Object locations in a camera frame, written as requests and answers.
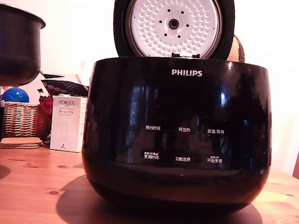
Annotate dark cooking pot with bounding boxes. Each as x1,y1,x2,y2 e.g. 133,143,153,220
0,2,48,90

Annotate black rice cooker lid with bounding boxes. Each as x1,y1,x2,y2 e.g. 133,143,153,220
110,0,237,65

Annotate black Philips rice cooker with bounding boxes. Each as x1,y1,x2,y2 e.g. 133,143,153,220
77,50,278,221

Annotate navy and white fabric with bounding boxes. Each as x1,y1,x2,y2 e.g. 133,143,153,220
41,71,90,86

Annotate blue ball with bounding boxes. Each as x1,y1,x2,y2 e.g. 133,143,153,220
1,86,31,105

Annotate white card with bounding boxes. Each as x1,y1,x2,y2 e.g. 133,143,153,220
28,70,51,105

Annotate polka dot fabric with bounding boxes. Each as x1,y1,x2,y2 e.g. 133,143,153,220
39,78,90,99

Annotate red knitted item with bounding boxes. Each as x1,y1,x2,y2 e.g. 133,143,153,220
36,96,54,138

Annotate dark slim container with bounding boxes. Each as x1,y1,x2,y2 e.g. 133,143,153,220
0,101,6,142

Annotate woven wicker basket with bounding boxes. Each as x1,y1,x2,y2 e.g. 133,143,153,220
1,100,53,142

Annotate cork coaster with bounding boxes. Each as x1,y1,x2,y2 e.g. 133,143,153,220
0,136,43,146
0,140,44,152

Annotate white Porlex box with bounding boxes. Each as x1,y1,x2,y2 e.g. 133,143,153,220
49,94,88,153

